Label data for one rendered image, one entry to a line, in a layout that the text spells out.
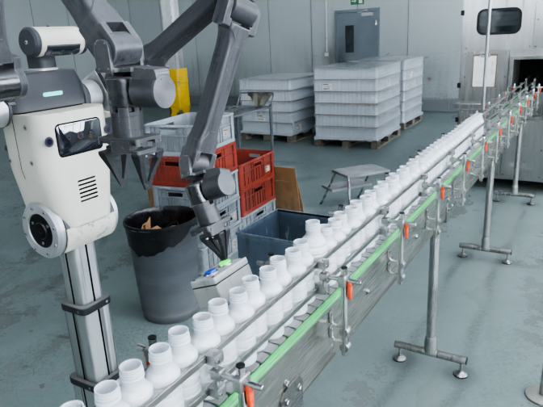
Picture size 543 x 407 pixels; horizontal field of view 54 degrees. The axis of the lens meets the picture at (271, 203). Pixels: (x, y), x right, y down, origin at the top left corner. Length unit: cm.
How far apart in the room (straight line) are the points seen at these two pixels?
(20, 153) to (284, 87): 725
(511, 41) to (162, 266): 405
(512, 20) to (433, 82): 602
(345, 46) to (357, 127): 449
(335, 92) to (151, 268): 537
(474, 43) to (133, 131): 511
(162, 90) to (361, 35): 1123
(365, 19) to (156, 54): 1069
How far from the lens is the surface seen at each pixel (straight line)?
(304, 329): 129
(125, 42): 100
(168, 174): 386
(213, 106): 130
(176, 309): 336
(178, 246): 318
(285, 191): 497
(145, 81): 96
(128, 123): 100
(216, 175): 126
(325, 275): 134
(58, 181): 146
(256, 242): 200
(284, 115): 861
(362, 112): 796
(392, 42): 1193
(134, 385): 91
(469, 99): 594
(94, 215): 154
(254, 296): 114
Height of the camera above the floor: 165
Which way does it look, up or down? 17 degrees down
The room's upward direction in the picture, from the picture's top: 3 degrees counter-clockwise
